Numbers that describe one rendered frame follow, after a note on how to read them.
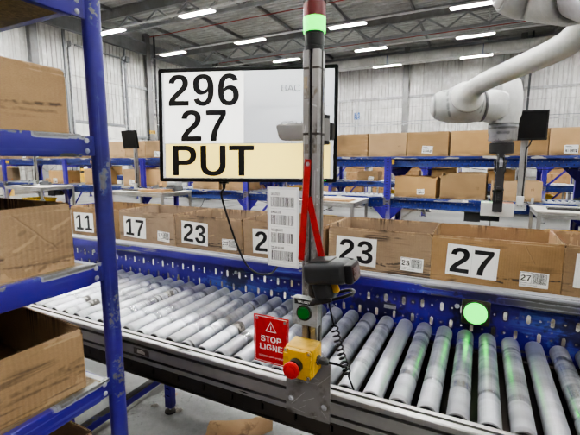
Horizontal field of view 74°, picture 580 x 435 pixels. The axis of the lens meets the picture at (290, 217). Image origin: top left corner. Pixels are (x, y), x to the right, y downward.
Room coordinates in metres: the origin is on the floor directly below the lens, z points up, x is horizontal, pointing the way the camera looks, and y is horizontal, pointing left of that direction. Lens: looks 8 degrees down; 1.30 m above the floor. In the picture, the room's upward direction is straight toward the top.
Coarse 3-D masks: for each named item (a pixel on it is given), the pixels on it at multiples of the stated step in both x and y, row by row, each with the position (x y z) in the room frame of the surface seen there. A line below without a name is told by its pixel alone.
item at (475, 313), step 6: (468, 306) 1.21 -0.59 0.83; (474, 306) 1.20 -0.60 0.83; (480, 306) 1.20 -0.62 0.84; (468, 312) 1.21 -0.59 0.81; (474, 312) 1.20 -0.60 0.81; (480, 312) 1.19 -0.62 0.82; (486, 312) 1.19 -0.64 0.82; (468, 318) 1.21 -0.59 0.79; (474, 318) 1.20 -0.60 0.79; (480, 318) 1.19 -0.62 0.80; (486, 318) 1.19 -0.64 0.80
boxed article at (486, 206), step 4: (484, 204) 1.31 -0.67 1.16; (488, 204) 1.31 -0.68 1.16; (504, 204) 1.29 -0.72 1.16; (508, 204) 1.28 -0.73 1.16; (512, 204) 1.28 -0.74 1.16; (484, 208) 1.31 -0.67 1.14; (488, 208) 1.31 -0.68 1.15; (504, 208) 1.29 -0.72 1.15; (508, 208) 1.28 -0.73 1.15; (512, 208) 1.28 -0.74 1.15; (480, 212) 1.32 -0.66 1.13; (484, 212) 1.31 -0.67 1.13; (488, 212) 1.31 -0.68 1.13; (492, 212) 1.30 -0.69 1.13; (496, 212) 1.30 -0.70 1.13; (500, 212) 1.29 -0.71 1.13; (504, 212) 1.29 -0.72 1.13; (508, 212) 1.28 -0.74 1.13; (512, 212) 1.28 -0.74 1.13; (496, 216) 1.30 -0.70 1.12; (500, 216) 1.29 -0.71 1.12; (504, 216) 1.29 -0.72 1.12; (508, 216) 1.28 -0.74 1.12; (512, 216) 1.28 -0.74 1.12
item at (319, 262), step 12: (312, 264) 0.83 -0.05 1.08; (324, 264) 0.82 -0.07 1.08; (336, 264) 0.80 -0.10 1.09; (348, 264) 0.80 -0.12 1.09; (312, 276) 0.82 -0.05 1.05; (324, 276) 0.81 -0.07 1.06; (336, 276) 0.80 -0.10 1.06; (348, 276) 0.79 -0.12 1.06; (312, 288) 0.85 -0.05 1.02; (324, 288) 0.83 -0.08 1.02; (336, 288) 0.83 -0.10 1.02; (312, 300) 0.84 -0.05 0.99; (324, 300) 0.82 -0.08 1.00
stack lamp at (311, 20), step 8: (312, 0) 0.89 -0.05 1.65; (320, 0) 0.89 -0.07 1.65; (304, 8) 0.90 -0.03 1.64; (312, 8) 0.89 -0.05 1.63; (320, 8) 0.89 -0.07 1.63; (304, 16) 0.90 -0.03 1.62; (312, 16) 0.89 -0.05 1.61; (320, 16) 0.89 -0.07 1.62; (304, 24) 0.90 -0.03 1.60; (312, 24) 0.89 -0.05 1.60; (320, 24) 0.89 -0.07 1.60; (304, 32) 0.91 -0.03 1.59
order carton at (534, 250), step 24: (432, 240) 1.34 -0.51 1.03; (456, 240) 1.30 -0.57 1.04; (480, 240) 1.27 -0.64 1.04; (504, 240) 1.24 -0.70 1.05; (528, 240) 1.45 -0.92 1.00; (552, 240) 1.36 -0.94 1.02; (432, 264) 1.33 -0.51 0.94; (504, 264) 1.24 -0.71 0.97; (528, 264) 1.21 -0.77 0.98; (552, 264) 1.18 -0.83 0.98; (528, 288) 1.20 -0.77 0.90; (552, 288) 1.18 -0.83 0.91
